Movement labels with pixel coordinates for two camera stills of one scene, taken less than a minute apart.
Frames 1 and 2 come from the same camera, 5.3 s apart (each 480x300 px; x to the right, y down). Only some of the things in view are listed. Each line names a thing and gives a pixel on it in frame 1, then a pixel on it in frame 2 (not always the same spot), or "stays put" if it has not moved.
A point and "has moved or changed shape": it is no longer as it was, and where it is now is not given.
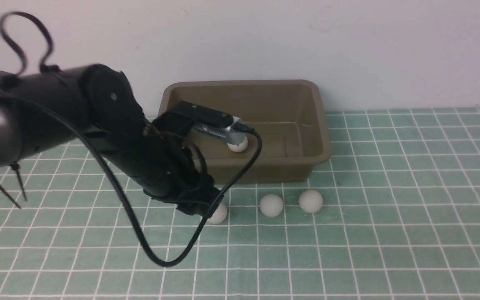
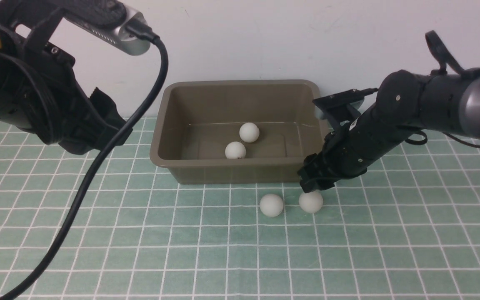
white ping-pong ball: [239, 148] has moved or changed shape
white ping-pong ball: [271, 205] stays put
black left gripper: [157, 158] to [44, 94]
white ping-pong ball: [219, 215] has moved or changed shape
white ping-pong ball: [311, 201] stays put
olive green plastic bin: [289, 114] stays put
